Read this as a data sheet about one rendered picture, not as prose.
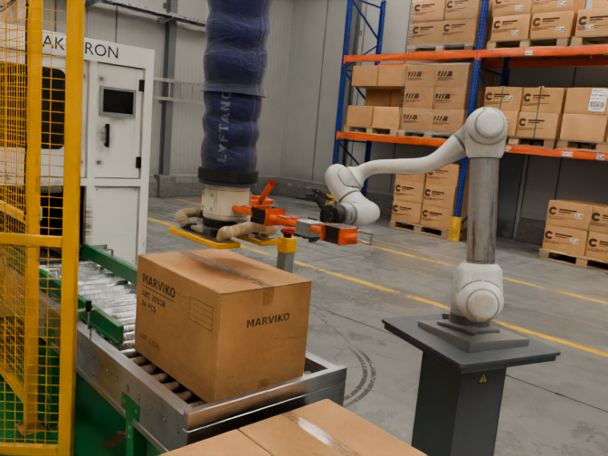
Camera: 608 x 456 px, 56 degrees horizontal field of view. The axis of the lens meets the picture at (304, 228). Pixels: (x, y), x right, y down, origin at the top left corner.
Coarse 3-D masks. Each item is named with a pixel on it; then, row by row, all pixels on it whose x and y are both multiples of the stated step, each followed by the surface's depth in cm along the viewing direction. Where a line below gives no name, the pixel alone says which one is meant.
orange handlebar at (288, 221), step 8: (200, 200) 225; (256, 200) 231; (272, 200) 237; (232, 208) 210; (240, 208) 206; (272, 216) 193; (280, 216) 190; (288, 216) 191; (296, 216) 192; (280, 224) 190; (288, 224) 188; (312, 232) 180; (352, 240) 170
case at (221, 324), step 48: (144, 288) 226; (192, 288) 199; (240, 288) 193; (288, 288) 204; (144, 336) 228; (192, 336) 200; (240, 336) 193; (288, 336) 208; (192, 384) 201; (240, 384) 197
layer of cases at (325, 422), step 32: (288, 416) 192; (320, 416) 194; (352, 416) 196; (192, 448) 168; (224, 448) 169; (256, 448) 171; (288, 448) 172; (320, 448) 174; (352, 448) 175; (384, 448) 177
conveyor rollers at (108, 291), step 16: (48, 272) 339; (80, 272) 344; (96, 272) 349; (112, 272) 356; (80, 288) 316; (96, 288) 315; (112, 288) 320; (128, 288) 326; (96, 304) 288; (112, 304) 292; (128, 304) 298; (128, 320) 270; (128, 336) 251; (128, 352) 233; (144, 368) 218; (176, 384) 208; (192, 400) 201
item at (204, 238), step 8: (192, 224) 216; (176, 232) 217; (184, 232) 214; (192, 232) 213; (200, 232) 215; (216, 232) 206; (192, 240) 209; (200, 240) 205; (208, 240) 203; (216, 240) 202; (232, 240) 204; (216, 248) 198; (224, 248) 200; (232, 248) 202
